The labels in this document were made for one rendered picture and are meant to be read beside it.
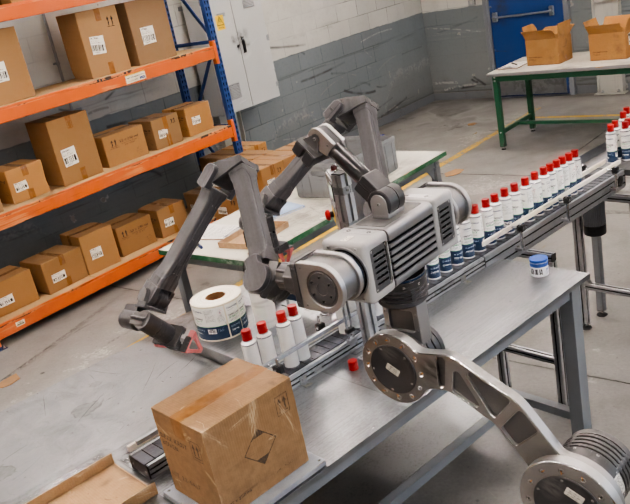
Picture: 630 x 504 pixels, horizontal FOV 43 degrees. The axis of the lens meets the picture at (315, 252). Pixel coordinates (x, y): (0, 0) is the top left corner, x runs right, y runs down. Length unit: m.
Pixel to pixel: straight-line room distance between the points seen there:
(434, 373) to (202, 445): 0.60
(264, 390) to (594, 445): 0.83
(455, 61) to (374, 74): 1.34
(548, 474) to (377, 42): 8.79
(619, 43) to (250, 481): 6.31
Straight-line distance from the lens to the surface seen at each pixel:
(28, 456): 2.83
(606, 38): 7.89
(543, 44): 8.12
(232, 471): 2.13
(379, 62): 10.40
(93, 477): 2.57
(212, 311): 3.00
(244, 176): 2.11
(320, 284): 1.80
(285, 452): 2.23
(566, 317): 3.26
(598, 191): 4.09
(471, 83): 11.08
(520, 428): 1.97
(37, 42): 7.18
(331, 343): 2.83
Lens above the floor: 2.14
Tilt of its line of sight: 20 degrees down
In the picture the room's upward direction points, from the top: 12 degrees counter-clockwise
